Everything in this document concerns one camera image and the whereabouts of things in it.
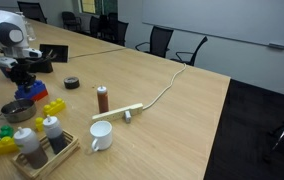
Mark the grey whiteboard eraser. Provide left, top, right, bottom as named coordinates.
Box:
left=268, top=42, right=284, bottom=50

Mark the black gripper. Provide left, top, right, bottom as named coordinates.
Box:
left=8, top=57, right=39, bottom=93

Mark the white ceramic mug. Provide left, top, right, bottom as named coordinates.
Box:
left=89, top=120, right=114, bottom=153

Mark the white power strip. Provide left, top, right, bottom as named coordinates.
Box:
left=91, top=102, right=145, bottom=123

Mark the black tape roll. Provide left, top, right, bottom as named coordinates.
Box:
left=63, top=76, right=81, bottom=90

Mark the black organizer tray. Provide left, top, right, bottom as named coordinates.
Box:
left=27, top=55, right=54, bottom=75

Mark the white power cable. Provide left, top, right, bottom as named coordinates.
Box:
left=142, top=62, right=187, bottom=111

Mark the white plug adapter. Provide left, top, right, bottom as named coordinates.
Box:
left=124, top=110, right=133, bottom=125

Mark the long yellow lego brick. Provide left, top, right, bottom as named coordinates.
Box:
left=0, top=135, right=19, bottom=157

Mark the black flat tablet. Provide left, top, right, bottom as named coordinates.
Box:
left=38, top=43, right=70, bottom=64

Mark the dark sauce squeeze bottle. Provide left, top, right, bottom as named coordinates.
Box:
left=42, top=114, right=69, bottom=155

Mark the green lego brick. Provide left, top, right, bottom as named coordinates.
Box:
left=0, top=124, right=15, bottom=140

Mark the wall whiteboard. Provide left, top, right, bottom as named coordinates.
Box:
left=141, top=0, right=284, bottom=50

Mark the red lego brick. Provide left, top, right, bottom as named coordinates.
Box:
left=31, top=89, right=49, bottom=102

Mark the metal bowl with handle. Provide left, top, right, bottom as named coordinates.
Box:
left=0, top=97, right=38, bottom=123

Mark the brown sauce large squeeze bottle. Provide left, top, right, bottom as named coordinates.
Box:
left=13, top=126, right=49, bottom=170

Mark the window with dark glass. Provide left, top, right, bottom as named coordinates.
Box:
left=78, top=0, right=119, bottom=16

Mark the wooden slat crate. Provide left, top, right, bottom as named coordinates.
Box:
left=9, top=130, right=81, bottom=180

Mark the yellow three-stud lego brick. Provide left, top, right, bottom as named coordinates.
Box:
left=42, top=97, right=67, bottom=117

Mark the large blue lego block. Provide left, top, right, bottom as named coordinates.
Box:
left=13, top=79, right=49, bottom=101

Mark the small yellow lego brick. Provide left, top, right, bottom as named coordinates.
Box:
left=34, top=116, right=46, bottom=132

